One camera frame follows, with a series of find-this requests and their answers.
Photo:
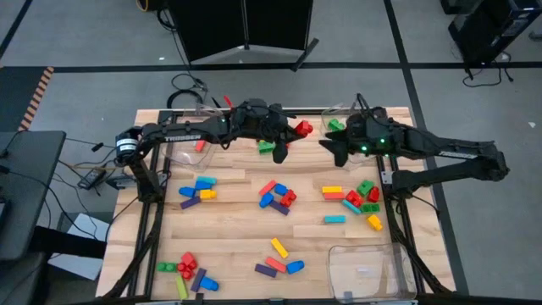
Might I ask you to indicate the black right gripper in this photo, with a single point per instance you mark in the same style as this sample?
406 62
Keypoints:
364 127

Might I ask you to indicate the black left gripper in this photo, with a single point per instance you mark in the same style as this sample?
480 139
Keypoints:
258 120

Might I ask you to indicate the yellow long block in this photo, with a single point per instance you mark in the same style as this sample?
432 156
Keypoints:
279 247
332 189

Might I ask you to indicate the purple long block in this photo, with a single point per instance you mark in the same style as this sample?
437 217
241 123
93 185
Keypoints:
198 280
190 202
279 207
265 270

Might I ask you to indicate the yellow stud block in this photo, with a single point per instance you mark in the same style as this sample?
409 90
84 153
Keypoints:
374 222
208 194

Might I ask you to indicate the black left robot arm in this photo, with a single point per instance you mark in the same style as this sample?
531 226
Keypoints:
182 137

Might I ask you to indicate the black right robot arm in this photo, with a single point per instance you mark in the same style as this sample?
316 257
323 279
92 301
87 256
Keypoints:
444 148

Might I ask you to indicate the clear plastic bin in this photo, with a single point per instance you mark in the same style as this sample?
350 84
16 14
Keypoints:
327 134
186 156
372 275

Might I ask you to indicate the black partition foot bar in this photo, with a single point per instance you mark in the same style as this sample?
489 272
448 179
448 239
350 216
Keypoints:
305 55

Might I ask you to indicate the black partition panel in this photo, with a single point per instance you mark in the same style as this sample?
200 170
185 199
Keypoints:
207 25
279 21

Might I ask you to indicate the black equipment case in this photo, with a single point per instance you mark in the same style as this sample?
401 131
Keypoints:
487 29

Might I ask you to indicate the lime long block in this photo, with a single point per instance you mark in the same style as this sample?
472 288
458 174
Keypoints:
181 287

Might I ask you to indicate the black power adapter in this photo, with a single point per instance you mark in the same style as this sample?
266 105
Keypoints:
91 178

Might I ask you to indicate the white paper sheet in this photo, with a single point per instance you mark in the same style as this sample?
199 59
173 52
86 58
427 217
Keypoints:
84 224

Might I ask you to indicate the orange black hazard tape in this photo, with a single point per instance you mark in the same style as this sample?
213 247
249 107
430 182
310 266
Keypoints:
37 97

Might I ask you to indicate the black desk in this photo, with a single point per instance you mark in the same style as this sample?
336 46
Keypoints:
25 190

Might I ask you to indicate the grey metal bracket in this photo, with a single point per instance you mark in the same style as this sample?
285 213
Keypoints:
386 177

